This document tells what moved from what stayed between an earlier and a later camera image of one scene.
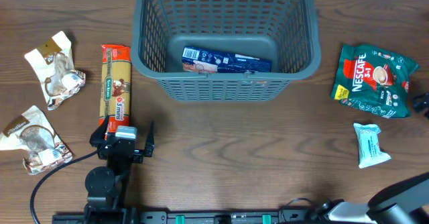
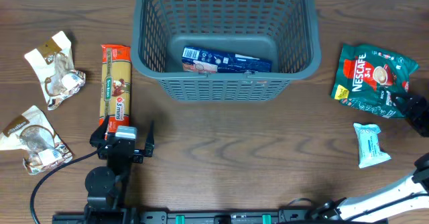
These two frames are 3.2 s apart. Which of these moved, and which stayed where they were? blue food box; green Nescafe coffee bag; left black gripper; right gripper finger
Moved: right gripper finger
Stayed: green Nescafe coffee bag; left black gripper; blue food box
